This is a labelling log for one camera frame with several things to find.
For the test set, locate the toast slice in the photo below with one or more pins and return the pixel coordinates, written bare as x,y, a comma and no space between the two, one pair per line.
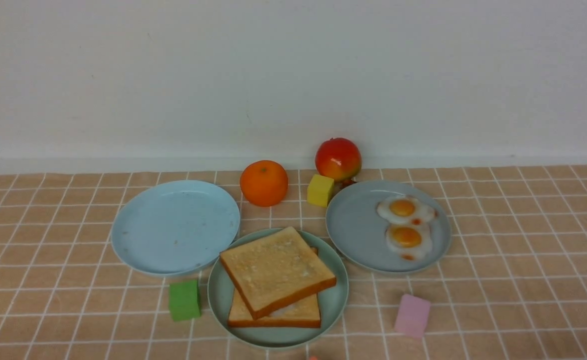
284,247
259,276

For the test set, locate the yellow foam cube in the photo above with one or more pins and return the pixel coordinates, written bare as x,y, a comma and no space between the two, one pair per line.
320,190

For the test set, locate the orange fruit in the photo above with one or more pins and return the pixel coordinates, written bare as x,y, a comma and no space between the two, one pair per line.
264,183

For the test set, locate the red yellow apple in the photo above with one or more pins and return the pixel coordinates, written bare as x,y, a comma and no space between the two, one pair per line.
338,158

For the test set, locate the grey plate with eggs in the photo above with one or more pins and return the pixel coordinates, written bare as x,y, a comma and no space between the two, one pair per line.
359,233

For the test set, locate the fried egg rear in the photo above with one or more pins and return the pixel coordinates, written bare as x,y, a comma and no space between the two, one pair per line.
404,210

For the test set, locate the fried egg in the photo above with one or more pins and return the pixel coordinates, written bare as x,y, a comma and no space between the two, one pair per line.
404,210
410,242

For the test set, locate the green centre plate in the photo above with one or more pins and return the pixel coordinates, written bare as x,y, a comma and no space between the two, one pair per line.
332,301

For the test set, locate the light blue plate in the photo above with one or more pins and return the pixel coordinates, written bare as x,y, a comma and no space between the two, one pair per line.
175,228

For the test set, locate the fried egg front right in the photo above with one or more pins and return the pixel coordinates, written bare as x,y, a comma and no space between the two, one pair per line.
410,242

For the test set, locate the green foam cube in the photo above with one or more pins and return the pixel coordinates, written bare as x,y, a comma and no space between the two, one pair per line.
184,300

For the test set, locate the pink foam cube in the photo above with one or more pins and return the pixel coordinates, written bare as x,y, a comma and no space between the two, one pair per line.
412,316

